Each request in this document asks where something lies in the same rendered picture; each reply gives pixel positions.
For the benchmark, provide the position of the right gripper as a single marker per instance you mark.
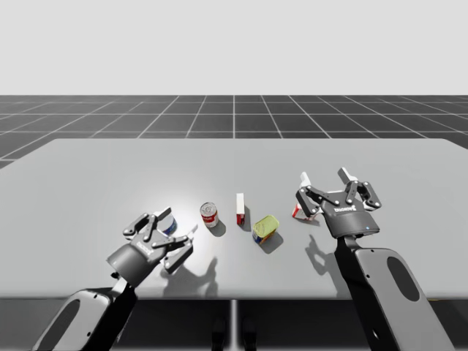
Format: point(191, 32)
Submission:
point(351, 221)

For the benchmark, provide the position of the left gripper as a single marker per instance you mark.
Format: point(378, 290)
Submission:
point(133, 261)

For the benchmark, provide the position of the green and blue rectangular can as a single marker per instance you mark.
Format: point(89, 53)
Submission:
point(266, 225)

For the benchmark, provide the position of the blue flat can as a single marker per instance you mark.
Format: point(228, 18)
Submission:
point(171, 226)

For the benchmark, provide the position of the red and white carton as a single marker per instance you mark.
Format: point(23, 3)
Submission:
point(297, 212)

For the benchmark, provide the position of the red and white can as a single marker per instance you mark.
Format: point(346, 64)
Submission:
point(209, 217)

